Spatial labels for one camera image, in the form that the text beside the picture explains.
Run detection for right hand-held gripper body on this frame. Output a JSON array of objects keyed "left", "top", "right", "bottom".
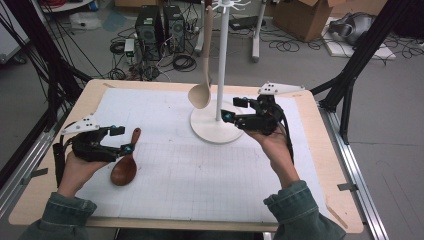
[{"left": 235, "top": 81, "right": 305, "bottom": 136}]

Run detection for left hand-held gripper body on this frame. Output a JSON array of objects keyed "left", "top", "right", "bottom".
[{"left": 61, "top": 113, "right": 121, "bottom": 164}]

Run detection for white utensil rack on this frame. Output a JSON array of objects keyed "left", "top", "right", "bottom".
[{"left": 189, "top": 0, "right": 253, "bottom": 145}]

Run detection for dark brown wooden spoon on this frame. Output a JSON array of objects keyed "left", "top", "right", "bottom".
[{"left": 110, "top": 127, "right": 142, "bottom": 187}]

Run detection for light wooden spoon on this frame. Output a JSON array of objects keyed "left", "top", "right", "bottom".
[{"left": 187, "top": 4, "right": 215, "bottom": 110}]

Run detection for person's left hand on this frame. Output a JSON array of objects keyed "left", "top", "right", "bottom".
[{"left": 56, "top": 152, "right": 110, "bottom": 198}]

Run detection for person's right hand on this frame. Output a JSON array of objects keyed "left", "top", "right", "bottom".
[{"left": 244, "top": 127, "right": 296, "bottom": 171}]

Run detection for white stand leg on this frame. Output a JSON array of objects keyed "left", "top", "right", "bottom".
[
  {"left": 251, "top": 0, "right": 268, "bottom": 63},
  {"left": 194, "top": 0, "right": 210, "bottom": 56}
]

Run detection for white grid mat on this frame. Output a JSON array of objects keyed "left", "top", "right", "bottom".
[{"left": 74, "top": 87, "right": 331, "bottom": 224}]

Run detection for black flat box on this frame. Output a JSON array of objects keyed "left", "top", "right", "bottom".
[{"left": 229, "top": 15, "right": 267, "bottom": 31}]

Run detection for small white device box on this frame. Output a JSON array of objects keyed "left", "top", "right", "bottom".
[{"left": 123, "top": 38, "right": 136, "bottom": 58}]

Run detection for black computer tower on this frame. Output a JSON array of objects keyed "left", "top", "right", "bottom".
[
  {"left": 163, "top": 4, "right": 186, "bottom": 54},
  {"left": 134, "top": 4, "right": 165, "bottom": 63}
]

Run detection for cardboard box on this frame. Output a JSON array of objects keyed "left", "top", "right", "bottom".
[{"left": 273, "top": 0, "right": 338, "bottom": 43}]

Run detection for clear plastic bag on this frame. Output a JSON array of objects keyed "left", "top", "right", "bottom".
[{"left": 69, "top": 12, "right": 103, "bottom": 31}]

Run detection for thin wooden strip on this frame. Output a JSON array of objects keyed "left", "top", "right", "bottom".
[{"left": 325, "top": 203, "right": 349, "bottom": 230}]

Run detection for white cabinet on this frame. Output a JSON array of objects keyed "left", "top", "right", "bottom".
[{"left": 0, "top": 0, "right": 30, "bottom": 64}]

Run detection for grey bag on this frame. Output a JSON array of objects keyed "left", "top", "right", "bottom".
[{"left": 328, "top": 12, "right": 377, "bottom": 46}]

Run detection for white foam board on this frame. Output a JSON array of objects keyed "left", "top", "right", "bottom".
[{"left": 321, "top": 18, "right": 398, "bottom": 61}]

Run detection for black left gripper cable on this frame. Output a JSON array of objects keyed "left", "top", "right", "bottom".
[{"left": 52, "top": 121, "right": 80, "bottom": 188}]

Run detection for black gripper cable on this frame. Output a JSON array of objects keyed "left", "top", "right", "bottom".
[
  {"left": 275, "top": 104, "right": 296, "bottom": 164},
  {"left": 52, "top": 121, "right": 80, "bottom": 188}
]

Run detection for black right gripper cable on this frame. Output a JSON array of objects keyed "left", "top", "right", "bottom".
[{"left": 275, "top": 104, "right": 296, "bottom": 164}]

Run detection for aluminium rail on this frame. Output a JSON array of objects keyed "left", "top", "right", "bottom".
[
  {"left": 318, "top": 103, "right": 390, "bottom": 240},
  {"left": 0, "top": 128, "right": 58, "bottom": 218}
]

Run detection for black metal frame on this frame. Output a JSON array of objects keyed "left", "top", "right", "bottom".
[
  {"left": 0, "top": 0, "right": 93, "bottom": 133},
  {"left": 309, "top": 0, "right": 414, "bottom": 145}
]

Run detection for black floor cables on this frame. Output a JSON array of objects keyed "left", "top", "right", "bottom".
[{"left": 259, "top": 28, "right": 331, "bottom": 54}]

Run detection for small coiled black cable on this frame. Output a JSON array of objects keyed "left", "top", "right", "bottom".
[{"left": 109, "top": 40, "right": 126, "bottom": 56}]

